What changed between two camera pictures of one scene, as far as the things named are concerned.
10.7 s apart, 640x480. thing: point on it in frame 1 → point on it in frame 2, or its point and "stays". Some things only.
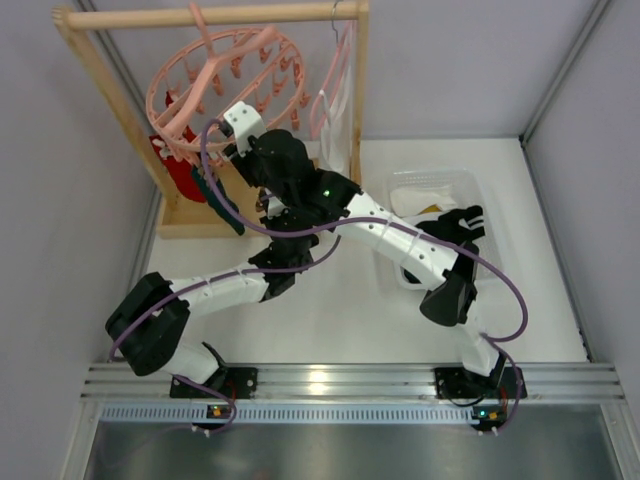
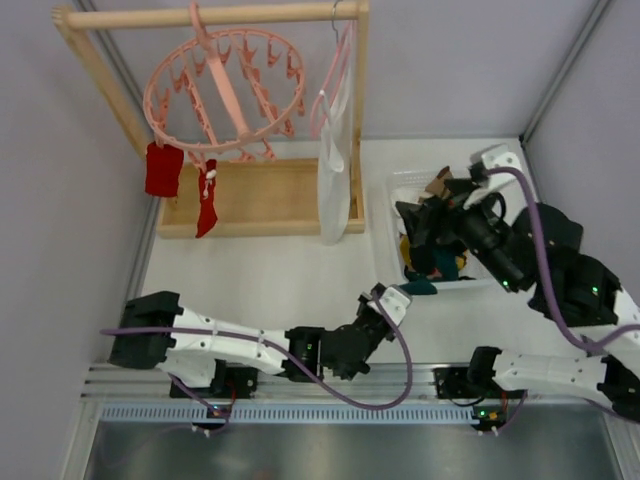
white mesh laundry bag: [336, 114] stays
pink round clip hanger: [204, 75] stays
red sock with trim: [181, 171] → [207, 219]
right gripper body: [245, 163] → [445, 220]
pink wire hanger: [325, 98] stays
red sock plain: [168, 99] → [163, 169]
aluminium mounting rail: [120, 382] stays
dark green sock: [217, 203] → [419, 287]
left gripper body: [272, 203] → [373, 316]
